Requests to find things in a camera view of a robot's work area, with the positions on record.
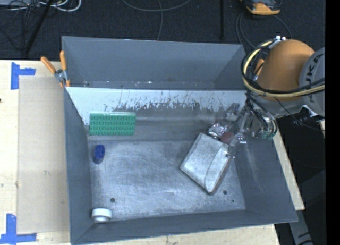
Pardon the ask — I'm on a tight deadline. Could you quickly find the green studded flat block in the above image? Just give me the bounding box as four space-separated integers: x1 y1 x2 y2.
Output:
88 112 137 137

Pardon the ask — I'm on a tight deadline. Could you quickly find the crumpled silver foil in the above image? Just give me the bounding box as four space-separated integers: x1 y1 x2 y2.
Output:
207 122 230 140

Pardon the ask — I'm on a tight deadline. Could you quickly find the grey white flat pouch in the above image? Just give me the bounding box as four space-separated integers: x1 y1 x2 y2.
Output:
180 132 231 196

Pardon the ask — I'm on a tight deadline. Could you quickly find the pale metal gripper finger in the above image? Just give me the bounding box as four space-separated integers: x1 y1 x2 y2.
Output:
226 132 247 160
225 103 240 122

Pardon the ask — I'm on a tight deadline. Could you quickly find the white tape roll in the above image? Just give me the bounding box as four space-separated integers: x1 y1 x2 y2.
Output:
91 208 113 223

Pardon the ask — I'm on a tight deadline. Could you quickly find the grey metal bin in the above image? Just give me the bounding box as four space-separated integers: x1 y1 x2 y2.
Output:
61 36 300 245

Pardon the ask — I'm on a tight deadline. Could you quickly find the blue small cylinder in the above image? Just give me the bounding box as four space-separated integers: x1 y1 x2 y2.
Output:
92 144 106 165

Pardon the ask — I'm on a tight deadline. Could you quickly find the red-brown small block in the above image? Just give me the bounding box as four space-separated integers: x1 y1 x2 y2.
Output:
221 131 235 144

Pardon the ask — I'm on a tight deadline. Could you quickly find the pale cardboard board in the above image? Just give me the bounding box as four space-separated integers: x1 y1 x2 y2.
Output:
16 75 70 235

